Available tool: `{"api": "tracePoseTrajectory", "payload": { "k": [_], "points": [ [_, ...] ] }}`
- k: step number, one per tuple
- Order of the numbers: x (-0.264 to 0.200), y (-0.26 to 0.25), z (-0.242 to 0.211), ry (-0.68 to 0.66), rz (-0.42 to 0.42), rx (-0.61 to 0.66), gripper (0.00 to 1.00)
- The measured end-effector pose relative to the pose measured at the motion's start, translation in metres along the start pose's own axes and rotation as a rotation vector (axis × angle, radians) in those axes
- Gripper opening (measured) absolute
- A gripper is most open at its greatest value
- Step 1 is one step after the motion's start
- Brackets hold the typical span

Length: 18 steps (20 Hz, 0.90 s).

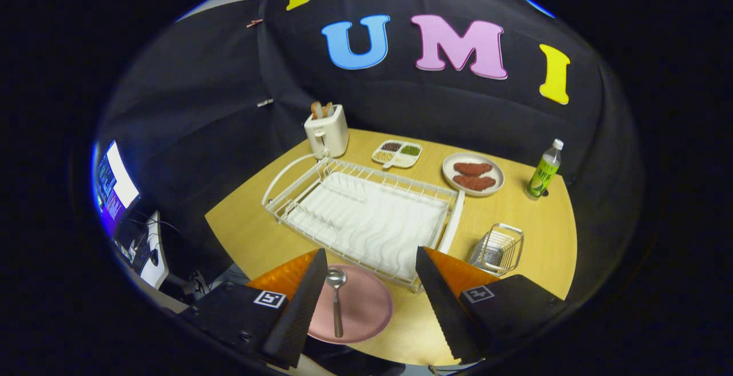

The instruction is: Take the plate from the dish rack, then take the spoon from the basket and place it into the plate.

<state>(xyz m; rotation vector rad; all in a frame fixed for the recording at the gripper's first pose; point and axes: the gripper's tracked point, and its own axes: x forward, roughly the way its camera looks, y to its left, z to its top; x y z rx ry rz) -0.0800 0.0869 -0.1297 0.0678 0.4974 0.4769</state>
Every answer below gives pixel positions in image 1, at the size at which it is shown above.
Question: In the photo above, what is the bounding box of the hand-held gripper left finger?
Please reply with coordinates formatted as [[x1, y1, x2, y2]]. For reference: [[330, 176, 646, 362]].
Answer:
[[182, 248, 329, 370]]

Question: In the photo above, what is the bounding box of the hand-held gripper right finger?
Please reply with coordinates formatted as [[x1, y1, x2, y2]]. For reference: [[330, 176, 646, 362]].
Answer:
[[415, 246, 565, 365]]

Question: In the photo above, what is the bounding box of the metal spoon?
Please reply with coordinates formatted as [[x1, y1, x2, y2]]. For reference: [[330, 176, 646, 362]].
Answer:
[[326, 267, 348, 339]]

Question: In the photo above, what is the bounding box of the metal wire basket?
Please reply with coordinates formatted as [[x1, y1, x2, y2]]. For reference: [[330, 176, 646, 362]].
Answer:
[[468, 223, 525, 276]]

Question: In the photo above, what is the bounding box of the pink plate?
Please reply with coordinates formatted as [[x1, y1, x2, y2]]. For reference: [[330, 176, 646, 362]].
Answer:
[[308, 264, 394, 345]]

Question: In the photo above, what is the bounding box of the white wire dish rack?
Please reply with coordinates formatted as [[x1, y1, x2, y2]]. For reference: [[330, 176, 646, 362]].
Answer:
[[262, 155, 465, 292]]

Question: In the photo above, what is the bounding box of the cream plate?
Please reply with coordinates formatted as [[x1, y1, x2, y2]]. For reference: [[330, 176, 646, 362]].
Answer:
[[442, 153, 505, 197]]

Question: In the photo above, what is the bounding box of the white divided condiment dish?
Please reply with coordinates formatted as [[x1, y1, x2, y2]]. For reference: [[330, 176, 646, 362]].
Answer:
[[372, 140, 423, 169]]

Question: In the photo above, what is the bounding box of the white drip tray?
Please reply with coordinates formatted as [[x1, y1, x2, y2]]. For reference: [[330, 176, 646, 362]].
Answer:
[[286, 173, 450, 281]]

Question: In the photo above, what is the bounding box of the white side desk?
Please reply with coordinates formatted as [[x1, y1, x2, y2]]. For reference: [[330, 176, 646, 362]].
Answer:
[[115, 210, 170, 291]]

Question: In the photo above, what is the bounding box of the green tea bottle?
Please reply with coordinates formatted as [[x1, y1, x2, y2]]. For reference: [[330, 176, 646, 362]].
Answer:
[[526, 138, 564, 200]]

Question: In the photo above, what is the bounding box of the white toaster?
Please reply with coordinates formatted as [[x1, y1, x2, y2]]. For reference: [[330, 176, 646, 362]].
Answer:
[[304, 105, 349, 159]]

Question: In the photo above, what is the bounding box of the computer monitor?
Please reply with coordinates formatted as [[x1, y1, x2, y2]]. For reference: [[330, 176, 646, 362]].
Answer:
[[94, 140, 140, 233]]

